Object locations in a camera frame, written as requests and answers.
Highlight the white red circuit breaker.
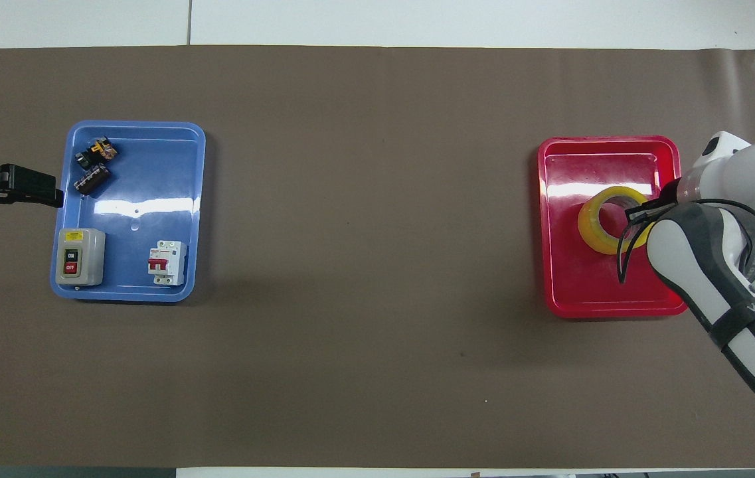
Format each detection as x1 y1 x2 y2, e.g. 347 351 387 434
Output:
147 240 187 286

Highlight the yellow tape roll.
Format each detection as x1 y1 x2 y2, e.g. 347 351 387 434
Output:
578 186 657 256

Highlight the black cable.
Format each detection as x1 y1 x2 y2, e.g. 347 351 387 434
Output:
616 198 755 285

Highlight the black yellow electrical component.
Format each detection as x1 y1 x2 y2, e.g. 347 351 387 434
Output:
76 136 119 170

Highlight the grey on-off switch box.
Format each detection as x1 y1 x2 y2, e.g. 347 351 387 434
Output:
54 228 106 287

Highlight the red plastic tray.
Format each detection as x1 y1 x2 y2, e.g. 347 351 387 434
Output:
537 135 689 320

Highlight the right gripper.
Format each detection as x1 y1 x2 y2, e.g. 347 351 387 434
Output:
655 178 681 208

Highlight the brown black electrical component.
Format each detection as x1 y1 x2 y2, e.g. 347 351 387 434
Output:
74 165 112 198

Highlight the blue plastic tray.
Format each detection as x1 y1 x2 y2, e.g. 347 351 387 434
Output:
50 120 207 303

